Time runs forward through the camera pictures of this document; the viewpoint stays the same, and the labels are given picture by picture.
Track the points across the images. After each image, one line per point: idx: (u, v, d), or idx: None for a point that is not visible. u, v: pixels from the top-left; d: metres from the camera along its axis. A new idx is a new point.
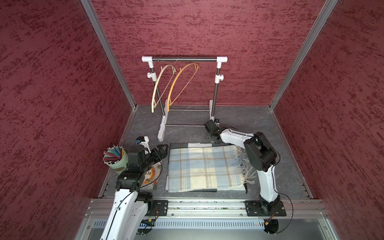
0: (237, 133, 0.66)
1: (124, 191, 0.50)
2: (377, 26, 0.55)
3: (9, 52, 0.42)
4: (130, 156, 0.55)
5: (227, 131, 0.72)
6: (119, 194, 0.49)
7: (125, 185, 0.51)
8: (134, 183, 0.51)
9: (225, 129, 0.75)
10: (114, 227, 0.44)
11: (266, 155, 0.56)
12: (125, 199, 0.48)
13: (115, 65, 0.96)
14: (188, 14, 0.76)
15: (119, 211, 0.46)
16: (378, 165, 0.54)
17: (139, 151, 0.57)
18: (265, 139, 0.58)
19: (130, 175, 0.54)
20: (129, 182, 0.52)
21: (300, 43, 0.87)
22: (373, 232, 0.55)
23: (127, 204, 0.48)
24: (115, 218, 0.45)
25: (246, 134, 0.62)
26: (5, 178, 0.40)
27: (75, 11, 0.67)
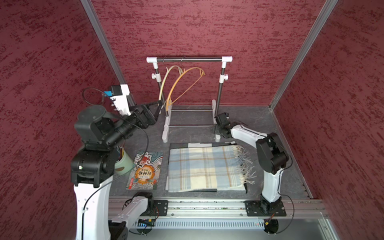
0: (249, 131, 0.63)
1: (88, 185, 0.33)
2: (376, 26, 0.55)
3: (9, 52, 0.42)
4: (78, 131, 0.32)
5: (239, 128, 0.69)
6: (78, 191, 0.33)
7: (85, 175, 0.33)
8: (96, 173, 0.32)
9: (237, 125, 0.72)
10: (88, 231, 0.33)
11: (278, 158, 0.54)
12: (91, 195, 0.33)
13: (115, 65, 0.96)
14: (188, 14, 0.76)
15: (88, 212, 0.33)
16: (378, 165, 0.54)
17: (94, 121, 0.32)
18: (279, 142, 0.55)
19: (88, 160, 0.33)
20: (87, 170, 0.32)
21: (300, 42, 0.87)
22: (373, 232, 0.55)
23: (95, 202, 0.33)
24: (85, 221, 0.33)
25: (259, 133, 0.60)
26: (5, 178, 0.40)
27: (75, 11, 0.67)
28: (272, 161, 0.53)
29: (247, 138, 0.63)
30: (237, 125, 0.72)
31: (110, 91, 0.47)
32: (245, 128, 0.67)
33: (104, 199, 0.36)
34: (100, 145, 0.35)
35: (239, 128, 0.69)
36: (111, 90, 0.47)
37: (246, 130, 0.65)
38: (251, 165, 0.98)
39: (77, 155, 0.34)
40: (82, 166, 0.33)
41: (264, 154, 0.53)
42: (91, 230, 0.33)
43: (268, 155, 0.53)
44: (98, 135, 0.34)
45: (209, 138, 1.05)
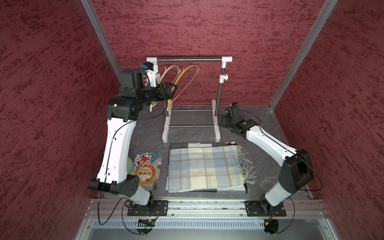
0: (272, 141, 0.53)
1: (118, 120, 0.41)
2: (376, 26, 0.55)
3: (9, 52, 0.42)
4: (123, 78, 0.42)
5: (258, 133, 0.57)
6: (110, 124, 0.41)
7: (118, 112, 0.41)
8: (128, 110, 0.41)
9: (255, 127, 0.60)
10: (113, 157, 0.40)
11: (303, 179, 0.47)
12: (120, 128, 0.40)
13: (115, 65, 0.96)
14: (188, 15, 0.76)
15: (115, 141, 0.40)
16: (377, 165, 0.54)
17: (137, 73, 0.45)
18: (309, 161, 0.47)
19: (123, 100, 0.42)
20: (121, 109, 0.41)
21: (300, 43, 0.87)
22: (373, 232, 0.55)
23: (122, 134, 0.41)
24: (113, 148, 0.40)
25: (286, 147, 0.50)
26: (5, 179, 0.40)
27: (75, 11, 0.67)
28: (297, 183, 0.46)
29: (267, 146, 0.53)
30: (254, 127, 0.60)
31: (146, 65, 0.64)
32: (267, 134, 0.56)
33: (128, 135, 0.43)
34: (131, 92, 0.44)
35: (258, 132, 0.58)
36: (147, 64, 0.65)
37: (268, 137, 0.55)
38: (251, 165, 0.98)
39: (114, 99, 0.42)
40: (118, 103, 0.41)
41: (289, 175, 0.45)
42: (116, 158, 0.40)
43: (295, 177, 0.45)
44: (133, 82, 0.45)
45: (209, 138, 1.05)
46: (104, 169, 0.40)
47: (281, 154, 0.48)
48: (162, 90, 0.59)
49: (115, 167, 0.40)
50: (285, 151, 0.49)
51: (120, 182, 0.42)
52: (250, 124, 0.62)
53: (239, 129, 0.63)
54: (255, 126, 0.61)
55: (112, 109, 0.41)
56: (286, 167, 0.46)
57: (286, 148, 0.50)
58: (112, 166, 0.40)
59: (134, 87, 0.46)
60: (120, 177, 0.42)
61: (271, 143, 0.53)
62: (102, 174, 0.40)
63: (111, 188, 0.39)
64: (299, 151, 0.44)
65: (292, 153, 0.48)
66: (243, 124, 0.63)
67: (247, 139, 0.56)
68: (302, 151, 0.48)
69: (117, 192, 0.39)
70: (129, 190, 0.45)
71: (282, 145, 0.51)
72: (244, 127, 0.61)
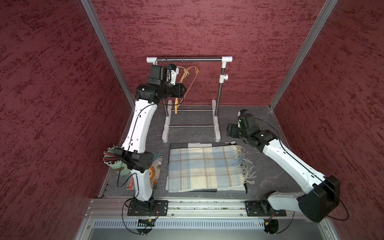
0: (296, 162, 0.47)
1: (143, 102, 0.49)
2: (376, 26, 0.55)
3: (9, 52, 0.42)
4: (152, 70, 0.53)
5: (278, 150, 0.51)
6: (138, 104, 0.49)
7: (143, 95, 0.50)
8: (152, 93, 0.49)
9: (275, 142, 0.53)
10: (137, 131, 0.48)
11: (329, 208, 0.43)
12: (144, 108, 0.49)
13: (115, 65, 0.96)
14: (188, 15, 0.76)
15: (140, 117, 0.49)
16: (377, 165, 0.54)
17: (162, 67, 0.55)
18: (338, 189, 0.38)
19: (149, 87, 0.50)
20: (147, 93, 0.50)
21: (300, 43, 0.87)
22: (373, 232, 0.55)
23: (146, 113, 0.49)
24: (137, 124, 0.48)
25: (311, 171, 0.45)
26: (5, 178, 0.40)
27: (75, 11, 0.67)
28: (322, 212, 0.41)
29: (290, 166, 0.47)
30: (273, 141, 0.54)
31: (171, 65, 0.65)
32: (289, 153, 0.49)
33: (150, 116, 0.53)
34: (156, 81, 0.54)
35: (279, 148, 0.51)
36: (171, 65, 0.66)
37: (290, 156, 0.49)
38: (251, 165, 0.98)
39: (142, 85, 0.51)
40: (145, 88, 0.50)
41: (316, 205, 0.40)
42: (138, 131, 0.48)
43: (322, 207, 0.41)
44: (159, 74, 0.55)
45: (209, 138, 1.05)
46: (128, 139, 0.48)
47: (308, 181, 0.43)
48: (180, 88, 0.67)
49: (137, 139, 0.48)
50: (312, 178, 0.43)
51: (139, 152, 0.49)
52: (268, 137, 0.55)
53: (255, 141, 0.56)
54: (275, 139, 0.54)
55: (140, 92, 0.50)
56: (312, 196, 0.40)
57: (313, 174, 0.44)
58: (135, 138, 0.48)
59: (159, 78, 0.56)
60: (140, 148, 0.49)
61: (294, 165, 0.47)
62: (126, 143, 0.48)
63: (132, 155, 0.47)
64: (329, 178, 0.42)
65: (320, 180, 0.42)
66: (260, 136, 0.56)
67: (264, 153, 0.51)
68: (330, 177, 0.42)
69: (137, 159, 0.46)
70: (145, 163, 0.52)
71: (307, 169, 0.45)
72: (261, 139, 0.55)
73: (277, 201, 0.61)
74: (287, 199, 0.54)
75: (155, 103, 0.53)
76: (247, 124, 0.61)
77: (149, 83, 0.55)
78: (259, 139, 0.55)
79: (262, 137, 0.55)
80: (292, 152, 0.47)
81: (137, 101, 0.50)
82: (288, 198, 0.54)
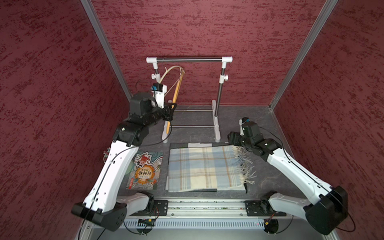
0: (301, 172, 0.47)
1: (121, 145, 0.42)
2: (377, 26, 0.55)
3: (9, 52, 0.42)
4: (132, 104, 0.43)
5: (283, 160, 0.51)
6: (113, 147, 0.42)
7: (123, 136, 0.42)
8: (133, 135, 0.42)
9: (279, 151, 0.53)
10: (106, 182, 0.39)
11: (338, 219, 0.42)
12: (121, 152, 0.41)
13: (115, 65, 0.96)
14: (188, 15, 0.76)
15: (113, 164, 0.40)
16: (378, 165, 0.54)
17: (143, 100, 0.45)
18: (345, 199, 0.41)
19: (129, 127, 0.44)
20: (128, 133, 0.43)
21: (300, 43, 0.87)
22: (373, 232, 0.55)
23: (122, 159, 0.41)
24: (108, 172, 0.39)
25: (317, 180, 0.44)
26: (5, 178, 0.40)
27: (74, 11, 0.67)
28: (332, 224, 0.41)
29: (295, 176, 0.47)
30: (278, 150, 0.54)
31: (155, 87, 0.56)
32: (293, 163, 0.49)
33: (126, 162, 0.43)
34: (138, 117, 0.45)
35: (283, 158, 0.51)
36: (157, 86, 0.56)
37: (295, 166, 0.48)
38: (251, 165, 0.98)
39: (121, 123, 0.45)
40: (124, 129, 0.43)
41: (324, 216, 0.39)
42: (108, 183, 0.39)
43: (330, 219, 0.40)
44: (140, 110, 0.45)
45: (209, 138, 1.05)
46: (94, 192, 0.38)
47: (314, 192, 0.42)
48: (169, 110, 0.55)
49: (105, 193, 0.38)
50: (318, 188, 0.43)
51: (105, 210, 0.38)
52: (272, 146, 0.55)
53: (258, 150, 0.56)
54: (279, 148, 0.54)
55: (119, 133, 0.43)
56: (318, 207, 0.40)
57: (319, 184, 0.43)
58: (103, 191, 0.38)
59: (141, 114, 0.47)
60: (107, 204, 0.39)
61: (300, 175, 0.46)
62: (90, 198, 0.38)
63: (94, 217, 0.36)
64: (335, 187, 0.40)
65: (326, 190, 0.42)
66: (264, 144, 0.56)
67: (268, 162, 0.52)
68: (337, 188, 0.42)
69: (98, 222, 0.35)
70: (112, 224, 0.41)
71: (313, 179, 0.45)
72: (265, 148, 0.55)
73: (280, 205, 0.60)
74: (291, 204, 0.54)
75: (135, 145, 0.45)
76: (250, 132, 0.61)
77: (132, 119, 0.47)
78: (263, 148, 0.55)
79: (266, 146, 0.56)
80: (296, 161, 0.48)
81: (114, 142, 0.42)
82: (292, 203, 0.54)
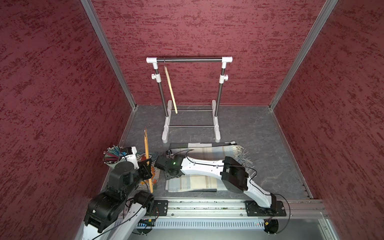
0: (203, 166, 0.57)
1: (93, 228, 0.40)
2: (376, 26, 0.55)
3: (9, 52, 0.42)
4: (111, 178, 0.43)
5: (190, 166, 0.59)
6: (86, 229, 0.40)
7: (94, 217, 0.40)
8: (105, 217, 0.39)
9: (185, 162, 0.61)
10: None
11: (241, 174, 0.57)
12: (93, 237, 0.39)
13: (115, 65, 0.96)
14: (188, 15, 0.76)
15: None
16: (377, 165, 0.54)
17: (124, 174, 0.44)
18: (232, 161, 0.55)
19: (102, 205, 0.41)
20: (100, 214, 0.40)
21: (300, 43, 0.87)
22: (373, 232, 0.55)
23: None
24: None
25: (215, 164, 0.56)
26: (5, 178, 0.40)
27: (75, 11, 0.67)
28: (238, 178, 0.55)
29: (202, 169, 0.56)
30: (184, 162, 0.61)
31: (125, 151, 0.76)
32: (196, 163, 0.59)
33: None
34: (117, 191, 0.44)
35: (190, 165, 0.60)
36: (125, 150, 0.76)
37: (198, 164, 0.58)
38: (251, 165, 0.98)
39: (95, 198, 0.42)
40: (95, 210, 0.40)
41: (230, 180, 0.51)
42: None
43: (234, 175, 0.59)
44: (119, 187, 0.44)
45: (209, 138, 1.05)
46: None
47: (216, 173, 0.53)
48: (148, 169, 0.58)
49: None
50: (217, 168, 0.54)
51: None
52: (179, 162, 0.62)
53: (175, 172, 0.62)
54: (184, 159, 0.62)
55: (90, 212, 0.41)
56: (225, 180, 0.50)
57: (217, 165, 0.55)
58: None
59: (120, 189, 0.45)
60: None
61: (203, 168, 0.56)
62: None
63: None
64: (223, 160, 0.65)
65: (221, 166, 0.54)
66: (174, 164, 0.62)
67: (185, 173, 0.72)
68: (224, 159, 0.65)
69: None
70: None
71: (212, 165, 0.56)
72: (175, 167, 0.61)
73: (260, 200, 0.63)
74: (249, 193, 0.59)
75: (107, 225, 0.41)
76: (160, 164, 0.67)
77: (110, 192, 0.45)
78: (175, 168, 0.61)
79: (175, 165, 0.62)
80: (198, 160, 0.60)
81: (86, 225, 0.40)
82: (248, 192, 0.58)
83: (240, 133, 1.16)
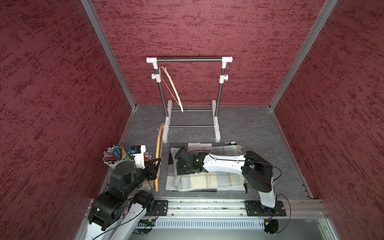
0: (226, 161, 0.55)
1: (97, 226, 0.41)
2: (376, 26, 0.55)
3: (9, 52, 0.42)
4: (113, 179, 0.43)
5: (211, 162, 0.59)
6: (90, 227, 0.41)
7: (98, 216, 0.41)
8: (109, 216, 0.41)
9: (207, 158, 0.62)
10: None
11: (267, 171, 0.51)
12: (97, 235, 0.41)
13: (115, 65, 0.96)
14: (188, 15, 0.76)
15: None
16: (378, 165, 0.54)
17: (124, 174, 0.45)
18: (256, 157, 0.52)
19: (105, 204, 0.42)
20: (104, 213, 0.41)
21: (300, 43, 0.87)
22: (373, 232, 0.55)
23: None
24: None
25: (238, 159, 0.53)
26: (5, 178, 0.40)
27: (75, 11, 0.67)
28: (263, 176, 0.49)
29: (224, 165, 0.55)
30: (206, 158, 0.62)
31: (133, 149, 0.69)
32: (218, 159, 0.58)
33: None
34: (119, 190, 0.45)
35: (211, 160, 0.60)
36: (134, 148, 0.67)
37: (220, 160, 0.57)
38: None
39: (99, 197, 0.44)
40: (99, 209, 0.42)
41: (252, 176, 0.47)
42: None
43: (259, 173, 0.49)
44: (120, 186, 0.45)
45: (209, 138, 1.05)
46: None
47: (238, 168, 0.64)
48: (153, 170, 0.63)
49: None
50: (237, 163, 0.52)
51: None
52: (201, 158, 0.64)
53: (196, 168, 0.63)
54: (206, 156, 0.63)
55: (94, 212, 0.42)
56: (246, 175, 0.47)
57: (238, 160, 0.53)
58: None
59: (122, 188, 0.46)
60: None
61: (225, 164, 0.55)
62: None
63: None
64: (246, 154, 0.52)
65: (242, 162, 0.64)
66: (197, 161, 0.64)
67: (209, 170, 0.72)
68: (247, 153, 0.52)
69: None
70: None
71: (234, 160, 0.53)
72: (198, 163, 0.63)
73: (266, 199, 0.61)
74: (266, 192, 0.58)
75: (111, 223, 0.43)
76: (183, 158, 0.68)
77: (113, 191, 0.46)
78: (198, 165, 0.62)
79: (198, 161, 0.63)
80: (220, 156, 0.59)
81: (90, 223, 0.42)
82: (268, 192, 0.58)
83: (240, 133, 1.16)
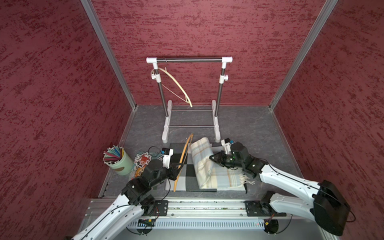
0: (290, 181, 0.50)
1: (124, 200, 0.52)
2: (376, 26, 0.55)
3: (9, 52, 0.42)
4: (145, 171, 0.56)
5: (272, 174, 0.55)
6: (120, 198, 0.53)
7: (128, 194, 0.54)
8: (136, 197, 0.53)
9: (266, 168, 0.58)
10: (98, 227, 0.47)
11: (342, 214, 0.43)
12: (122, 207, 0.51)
13: (115, 65, 0.96)
14: (188, 15, 0.76)
15: (111, 214, 0.49)
16: (378, 165, 0.54)
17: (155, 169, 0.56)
18: (337, 191, 0.44)
19: (136, 187, 0.55)
20: (133, 193, 0.54)
21: (300, 43, 0.87)
22: (373, 232, 0.55)
23: (120, 212, 0.50)
24: (103, 219, 0.48)
25: (306, 183, 0.47)
26: (5, 179, 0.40)
27: (75, 11, 0.67)
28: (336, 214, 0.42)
29: (287, 184, 0.50)
30: (264, 167, 0.58)
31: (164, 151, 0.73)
32: (281, 174, 0.53)
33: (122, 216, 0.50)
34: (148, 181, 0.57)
35: (271, 172, 0.55)
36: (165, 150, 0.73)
37: (283, 176, 0.52)
38: None
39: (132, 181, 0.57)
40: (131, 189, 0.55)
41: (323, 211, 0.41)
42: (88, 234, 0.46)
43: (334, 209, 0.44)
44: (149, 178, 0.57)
45: (209, 138, 1.05)
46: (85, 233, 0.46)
47: (307, 193, 0.45)
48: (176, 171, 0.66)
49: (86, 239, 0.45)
50: (309, 188, 0.46)
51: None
52: (259, 165, 0.60)
53: (251, 173, 0.60)
54: (265, 166, 0.59)
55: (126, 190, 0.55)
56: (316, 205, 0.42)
57: (308, 185, 0.47)
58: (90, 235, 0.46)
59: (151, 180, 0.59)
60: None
61: (290, 183, 0.49)
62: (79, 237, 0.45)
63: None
64: (322, 183, 0.45)
65: (316, 189, 0.45)
66: (253, 166, 0.61)
67: (264, 182, 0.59)
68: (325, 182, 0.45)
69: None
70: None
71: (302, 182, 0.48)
72: (254, 169, 0.59)
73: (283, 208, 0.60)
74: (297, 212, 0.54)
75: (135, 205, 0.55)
76: (241, 156, 0.62)
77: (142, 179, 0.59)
78: (253, 171, 0.59)
79: (254, 167, 0.60)
80: (283, 172, 0.54)
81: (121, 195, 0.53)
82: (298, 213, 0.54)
83: (240, 133, 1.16)
